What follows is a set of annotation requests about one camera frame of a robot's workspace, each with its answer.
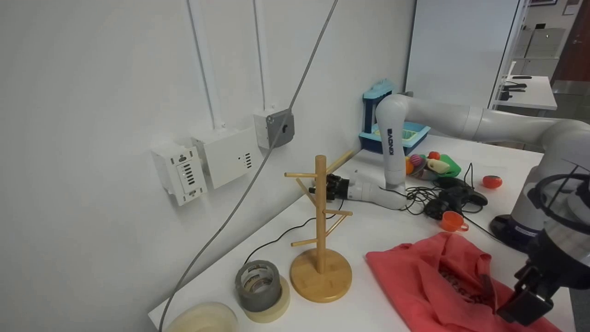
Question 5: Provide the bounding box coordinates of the red shirt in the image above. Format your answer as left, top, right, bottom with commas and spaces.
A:
365, 230, 564, 332

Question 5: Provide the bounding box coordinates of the orange cup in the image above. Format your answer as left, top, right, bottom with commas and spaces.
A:
438, 209, 470, 235

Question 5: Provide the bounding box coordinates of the white socket box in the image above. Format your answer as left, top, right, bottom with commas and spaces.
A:
191, 126, 258, 191

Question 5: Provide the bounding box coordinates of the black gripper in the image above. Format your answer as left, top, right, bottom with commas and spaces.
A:
497, 237, 590, 327

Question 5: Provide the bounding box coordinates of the orange toy ball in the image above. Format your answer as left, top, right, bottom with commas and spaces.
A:
481, 174, 503, 193

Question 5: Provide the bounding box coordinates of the grey junction box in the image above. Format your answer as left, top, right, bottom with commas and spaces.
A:
252, 108, 296, 152

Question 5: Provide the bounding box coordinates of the black device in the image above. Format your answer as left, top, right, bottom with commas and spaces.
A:
497, 73, 532, 104

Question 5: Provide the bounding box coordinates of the pink toy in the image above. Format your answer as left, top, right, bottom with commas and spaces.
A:
403, 154, 427, 180

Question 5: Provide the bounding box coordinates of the thin black cable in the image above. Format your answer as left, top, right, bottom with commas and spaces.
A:
241, 209, 346, 270

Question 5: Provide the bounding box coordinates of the wooden mug tree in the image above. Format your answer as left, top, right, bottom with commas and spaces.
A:
282, 150, 357, 305

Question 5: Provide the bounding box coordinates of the grey hanging cable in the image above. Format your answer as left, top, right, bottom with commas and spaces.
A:
154, 0, 341, 332

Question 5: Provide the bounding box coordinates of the green toy block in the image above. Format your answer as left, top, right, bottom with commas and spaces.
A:
436, 154, 462, 182

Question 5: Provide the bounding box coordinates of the white background table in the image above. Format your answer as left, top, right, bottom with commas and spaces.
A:
490, 73, 558, 117

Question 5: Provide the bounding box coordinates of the yellow toy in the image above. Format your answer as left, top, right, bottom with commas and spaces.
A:
424, 158, 451, 176

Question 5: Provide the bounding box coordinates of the white wall conduit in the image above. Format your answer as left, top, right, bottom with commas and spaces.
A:
252, 0, 269, 113
184, 0, 217, 132

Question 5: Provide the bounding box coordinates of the small black connector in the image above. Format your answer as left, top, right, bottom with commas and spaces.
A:
322, 174, 350, 202

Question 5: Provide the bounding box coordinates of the brown wooden door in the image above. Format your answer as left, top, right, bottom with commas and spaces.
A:
551, 0, 590, 89

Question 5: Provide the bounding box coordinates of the white outlet with switches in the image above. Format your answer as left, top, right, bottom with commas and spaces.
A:
149, 137, 208, 209

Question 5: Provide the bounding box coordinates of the thin black wire stand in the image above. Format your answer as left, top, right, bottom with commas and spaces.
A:
459, 161, 483, 187

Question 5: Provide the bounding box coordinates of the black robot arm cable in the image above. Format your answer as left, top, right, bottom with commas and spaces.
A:
525, 174, 590, 218

